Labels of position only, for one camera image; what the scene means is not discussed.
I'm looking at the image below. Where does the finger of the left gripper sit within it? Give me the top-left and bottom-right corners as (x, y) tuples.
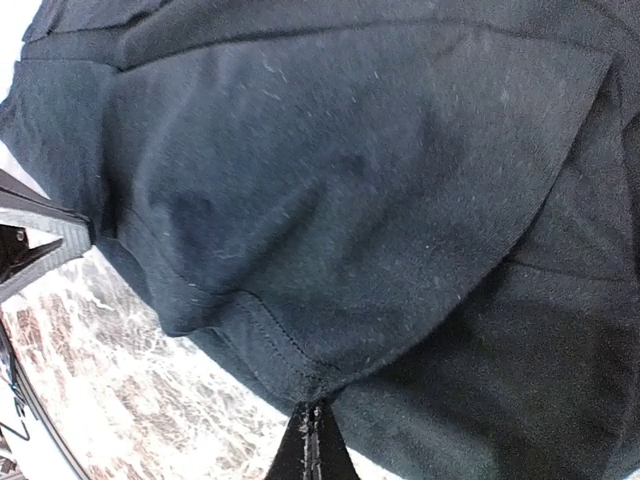
(1, 170), (91, 235)
(1, 237), (91, 302)

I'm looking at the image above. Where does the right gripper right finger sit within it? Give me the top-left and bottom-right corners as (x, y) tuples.
(309, 402), (359, 480)

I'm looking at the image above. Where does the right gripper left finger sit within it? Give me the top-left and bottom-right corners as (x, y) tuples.
(265, 402), (310, 480)

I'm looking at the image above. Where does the black t-shirt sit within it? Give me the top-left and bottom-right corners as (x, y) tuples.
(1, 1), (639, 479)

